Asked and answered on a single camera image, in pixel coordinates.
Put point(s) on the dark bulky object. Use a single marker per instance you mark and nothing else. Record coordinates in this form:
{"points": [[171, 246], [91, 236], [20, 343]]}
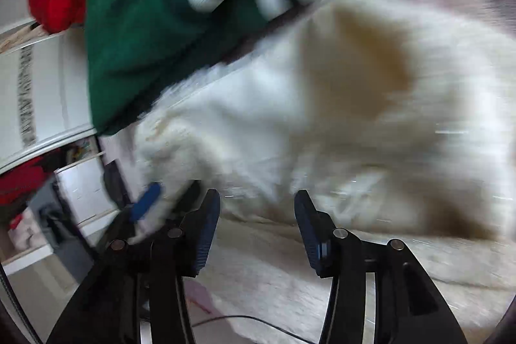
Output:
{"points": [[60, 231]]}

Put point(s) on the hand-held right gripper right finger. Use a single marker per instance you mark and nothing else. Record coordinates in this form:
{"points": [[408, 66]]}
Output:
{"points": [[309, 235]]}

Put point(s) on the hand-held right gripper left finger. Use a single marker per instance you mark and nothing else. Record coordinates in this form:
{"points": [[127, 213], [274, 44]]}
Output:
{"points": [[206, 235]]}

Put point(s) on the green striped sweater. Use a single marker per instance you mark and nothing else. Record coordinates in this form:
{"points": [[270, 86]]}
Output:
{"points": [[141, 25]]}

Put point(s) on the red cloth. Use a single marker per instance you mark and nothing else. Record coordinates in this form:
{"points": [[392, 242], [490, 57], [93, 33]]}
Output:
{"points": [[20, 187]]}

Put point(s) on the white fluffy coat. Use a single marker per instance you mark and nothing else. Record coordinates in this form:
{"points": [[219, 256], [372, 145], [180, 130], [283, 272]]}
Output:
{"points": [[282, 106]]}

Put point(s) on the cream fleece blanket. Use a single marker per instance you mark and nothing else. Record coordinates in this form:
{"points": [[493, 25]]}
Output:
{"points": [[262, 275]]}

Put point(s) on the white wardrobe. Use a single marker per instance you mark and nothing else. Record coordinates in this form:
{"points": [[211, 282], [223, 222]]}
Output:
{"points": [[48, 94]]}

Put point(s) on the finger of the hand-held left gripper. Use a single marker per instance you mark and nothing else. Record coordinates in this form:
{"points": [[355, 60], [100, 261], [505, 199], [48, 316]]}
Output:
{"points": [[146, 203]]}

